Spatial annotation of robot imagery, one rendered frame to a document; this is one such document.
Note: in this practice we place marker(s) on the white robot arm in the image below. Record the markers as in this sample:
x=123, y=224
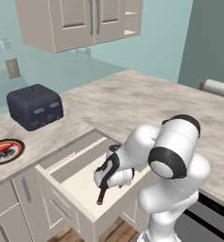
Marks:
x=176, y=148

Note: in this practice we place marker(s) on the beige low cupboard door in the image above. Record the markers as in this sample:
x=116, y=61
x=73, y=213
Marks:
x=12, y=225

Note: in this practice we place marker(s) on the beige panel under drawer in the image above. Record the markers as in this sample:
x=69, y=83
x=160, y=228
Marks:
x=134, y=214

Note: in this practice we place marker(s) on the open beige drawer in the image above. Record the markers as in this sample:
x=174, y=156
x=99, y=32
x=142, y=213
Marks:
x=78, y=186

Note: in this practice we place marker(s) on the wide beige cupboard door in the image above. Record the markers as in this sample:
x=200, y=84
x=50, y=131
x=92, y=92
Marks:
x=72, y=19

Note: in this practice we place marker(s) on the red meat piece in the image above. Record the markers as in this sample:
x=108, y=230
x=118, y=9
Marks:
x=0, y=148

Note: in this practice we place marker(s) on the beige closed drawer front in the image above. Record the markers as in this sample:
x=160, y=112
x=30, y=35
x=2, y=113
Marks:
x=3, y=201

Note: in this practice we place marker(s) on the beige wall cupboard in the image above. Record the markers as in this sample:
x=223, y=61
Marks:
x=37, y=25

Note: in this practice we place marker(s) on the beige wall socket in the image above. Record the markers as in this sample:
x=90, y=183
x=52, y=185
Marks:
x=12, y=68

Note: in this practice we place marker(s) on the white paper towel roll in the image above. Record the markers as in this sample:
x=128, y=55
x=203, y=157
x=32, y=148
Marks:
x=218, y=87

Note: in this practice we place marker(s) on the black and steel dishwasher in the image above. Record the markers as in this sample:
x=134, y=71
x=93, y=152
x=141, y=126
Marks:
x=208, y=220

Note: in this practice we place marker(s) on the brown paper towel holder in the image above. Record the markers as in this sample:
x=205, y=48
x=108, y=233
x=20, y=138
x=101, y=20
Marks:
x=201, y=86

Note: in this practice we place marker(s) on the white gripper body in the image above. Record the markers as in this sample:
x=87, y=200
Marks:
x=122, y=178

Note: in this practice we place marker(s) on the dark blue toaster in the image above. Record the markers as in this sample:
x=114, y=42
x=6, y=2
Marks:
x=34, y=107

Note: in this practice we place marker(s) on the narrow beige cupboard door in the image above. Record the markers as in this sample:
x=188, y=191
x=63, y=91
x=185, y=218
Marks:
x=112, y=15

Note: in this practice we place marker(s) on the beige base cupboard door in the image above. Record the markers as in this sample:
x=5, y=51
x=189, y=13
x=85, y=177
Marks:
x=34, y=214

